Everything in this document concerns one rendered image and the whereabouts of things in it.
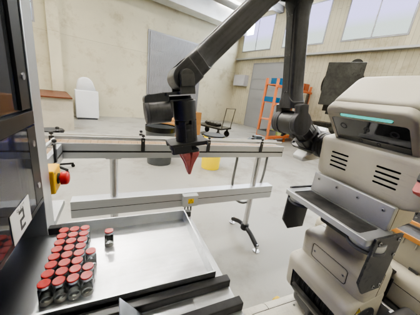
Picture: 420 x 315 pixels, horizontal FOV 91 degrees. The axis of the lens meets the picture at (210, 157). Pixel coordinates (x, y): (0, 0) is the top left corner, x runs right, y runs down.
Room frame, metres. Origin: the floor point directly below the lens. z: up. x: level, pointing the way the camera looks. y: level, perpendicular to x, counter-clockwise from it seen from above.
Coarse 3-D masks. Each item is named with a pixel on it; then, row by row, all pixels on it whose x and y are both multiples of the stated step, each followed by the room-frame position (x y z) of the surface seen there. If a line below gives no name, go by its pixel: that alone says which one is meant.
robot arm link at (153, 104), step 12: (180, 72) 0.49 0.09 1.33; (192, 72) 0.50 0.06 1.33; (180, 84) 0.49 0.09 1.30; (192, 84) 0.50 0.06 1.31; (144, 96) 0.48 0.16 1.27; (156, 96) 0.49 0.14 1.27; (168, 96) 0.50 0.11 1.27; (144, 108) 0.49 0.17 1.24; (156, 108) 0.48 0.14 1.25; (168, 108) 0.49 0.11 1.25; (156, 120) 0.48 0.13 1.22; (168, 120) 0.50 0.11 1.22
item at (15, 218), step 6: (24, 198) 0.36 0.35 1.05; (24, 204) 0.35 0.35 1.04; (18, 210) 0.33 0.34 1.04; (24, 210) 0.35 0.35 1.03; (30, 210) 0.37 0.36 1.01; (12, 216) 0.30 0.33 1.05; (18, 216) 0.32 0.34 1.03; (30, 216) 0.37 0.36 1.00; (12, 222) 0.30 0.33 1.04; (18, 222) 0.32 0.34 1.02; (12, 228) 0.30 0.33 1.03; (18, 228) 0.32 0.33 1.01; (24, 228) 0.34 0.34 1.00; (12, 234) 0.30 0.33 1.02; (18, 234) 0.31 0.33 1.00; (18, 240) 0.31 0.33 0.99
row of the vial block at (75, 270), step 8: (80, 232) 0.42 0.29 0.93; (88, 232) 0.43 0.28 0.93; (80, 240) 0.40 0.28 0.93; (88, 240) 0.43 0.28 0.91; (80, 248) 0.38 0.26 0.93; (80, 256) 0.35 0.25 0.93; (72, 264) 0.33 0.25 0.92; (80, 264) 0.34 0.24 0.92; (72, 272) 0.31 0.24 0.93; (80, 272) 0.32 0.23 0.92; (72, 280) 0.30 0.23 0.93; (80, 280) 0.32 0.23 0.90; (72, 288) 0.29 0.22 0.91; (80, 288) 0.31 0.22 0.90; (72, 296) 0.29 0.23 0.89
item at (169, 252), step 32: (64, 224) 0.47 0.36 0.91; (96, 224) 0.50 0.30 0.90; (128, 224) 0.53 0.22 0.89; (160, 224) 0.56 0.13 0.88; (128, 256) 0.42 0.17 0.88; (160, 256) 0.43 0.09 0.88; (192, 256) 0.44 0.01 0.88; (96, 288) 0.32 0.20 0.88; (128, 288) 0.33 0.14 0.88; (160, 288) 0.32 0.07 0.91
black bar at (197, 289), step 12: (228, 276) 0.38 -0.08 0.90; (180, 288) 0.33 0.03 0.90; (192, 288) 0.34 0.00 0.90; (204, 288) 0.34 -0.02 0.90; (216, 288) 0.35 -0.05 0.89; (132, 300) 0.29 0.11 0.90; (144, 300) 0.30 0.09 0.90; (156, 300) 0.30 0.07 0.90; (168, 300) 0.31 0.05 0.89; (180, 300) 0.32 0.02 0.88; (84, 312) 0.26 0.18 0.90; (96, 312) 0.26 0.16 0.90; (108, 312) 0.27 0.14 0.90
